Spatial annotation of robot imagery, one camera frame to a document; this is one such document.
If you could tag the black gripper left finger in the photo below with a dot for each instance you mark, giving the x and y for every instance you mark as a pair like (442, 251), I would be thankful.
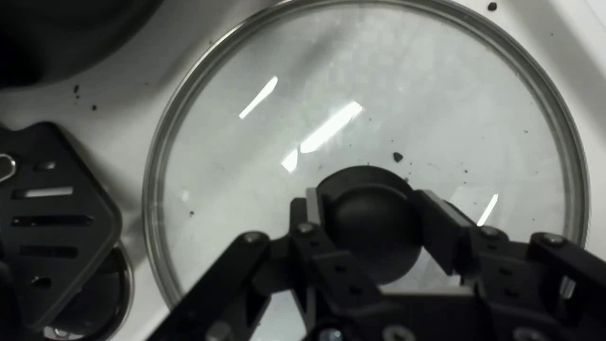
(336, 287)

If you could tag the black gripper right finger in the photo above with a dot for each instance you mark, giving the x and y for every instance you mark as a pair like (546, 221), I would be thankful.
(546, 289)

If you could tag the glass pot lid black knob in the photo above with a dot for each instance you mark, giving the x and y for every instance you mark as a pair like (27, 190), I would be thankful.
(429, 90)

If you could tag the black cooking pot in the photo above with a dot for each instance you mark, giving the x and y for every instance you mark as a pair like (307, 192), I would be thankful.
(48, 41)

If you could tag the steel ladle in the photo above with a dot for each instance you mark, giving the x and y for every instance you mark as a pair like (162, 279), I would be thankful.
(99, 308)

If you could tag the black slotted spatula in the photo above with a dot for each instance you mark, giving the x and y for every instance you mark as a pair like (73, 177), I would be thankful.
(56, 219)

